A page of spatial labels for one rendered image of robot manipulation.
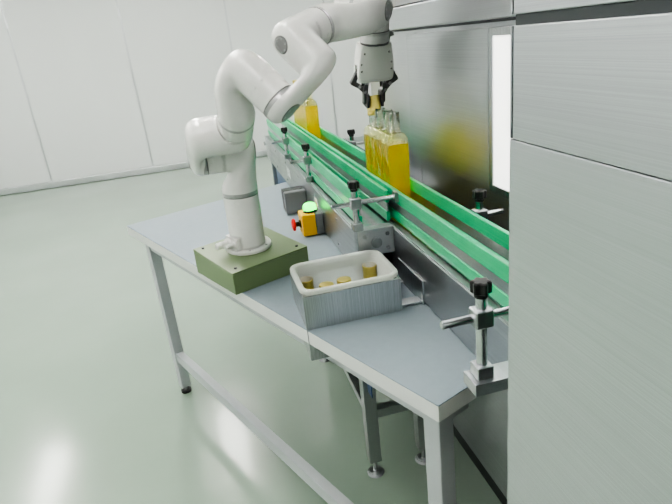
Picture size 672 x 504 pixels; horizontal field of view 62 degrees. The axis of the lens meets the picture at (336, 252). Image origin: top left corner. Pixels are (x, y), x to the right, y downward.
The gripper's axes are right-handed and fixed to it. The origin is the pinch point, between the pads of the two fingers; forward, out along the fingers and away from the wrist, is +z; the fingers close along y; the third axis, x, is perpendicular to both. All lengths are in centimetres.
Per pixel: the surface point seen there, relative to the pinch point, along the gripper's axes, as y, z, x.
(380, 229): 9.3, 20.9, 32.4
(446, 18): -12.8, -22.8, 14.6
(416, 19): -13.2, -18.7, -3.9
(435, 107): -12.3, -0.7, 13.5
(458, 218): -3.0, 10.8, 48.2
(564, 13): 24, -46, 107
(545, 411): 24, -14, 115
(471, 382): 18, 7, 94
